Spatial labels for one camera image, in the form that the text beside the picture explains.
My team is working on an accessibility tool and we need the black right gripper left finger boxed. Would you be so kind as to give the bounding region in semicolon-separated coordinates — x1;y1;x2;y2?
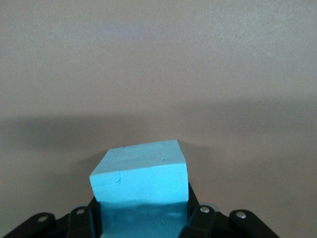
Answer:
4;197;103;238

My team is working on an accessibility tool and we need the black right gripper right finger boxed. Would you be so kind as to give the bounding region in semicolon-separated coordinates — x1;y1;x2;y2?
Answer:
179;183;278;238

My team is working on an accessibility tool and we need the blue foam cube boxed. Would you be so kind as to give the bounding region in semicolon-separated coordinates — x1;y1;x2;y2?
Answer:
89;139;190;238

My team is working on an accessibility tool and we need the brown table cover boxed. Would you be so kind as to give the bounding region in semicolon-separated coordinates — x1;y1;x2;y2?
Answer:
0;0;317;238

